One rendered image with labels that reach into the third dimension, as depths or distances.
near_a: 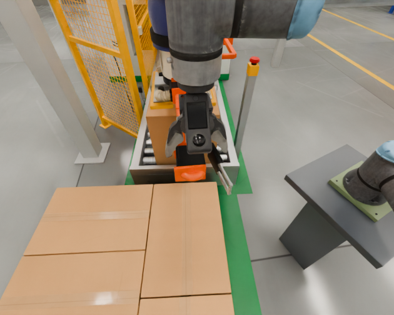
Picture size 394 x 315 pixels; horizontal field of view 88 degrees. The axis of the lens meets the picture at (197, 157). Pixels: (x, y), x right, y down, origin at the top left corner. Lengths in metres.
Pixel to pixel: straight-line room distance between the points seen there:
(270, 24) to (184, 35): 0.12
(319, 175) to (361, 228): 0.29
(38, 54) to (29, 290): 1.42
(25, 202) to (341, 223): 2.34
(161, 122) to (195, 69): 0.81
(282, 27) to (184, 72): 0.15
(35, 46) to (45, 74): 0.19
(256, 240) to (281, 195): 0.52
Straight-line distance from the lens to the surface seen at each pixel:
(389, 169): 1.07
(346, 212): 1.17
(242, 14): 0.33
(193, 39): 0.34
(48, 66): 1.90
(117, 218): 1.25
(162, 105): 0.91
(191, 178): 0.47
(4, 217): 2.40
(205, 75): 0.36
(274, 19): 0.34
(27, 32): 1.85
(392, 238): 1.21
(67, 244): 1.29
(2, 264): 2.16
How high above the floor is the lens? 1.59
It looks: 47 degrees down
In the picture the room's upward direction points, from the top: straight up
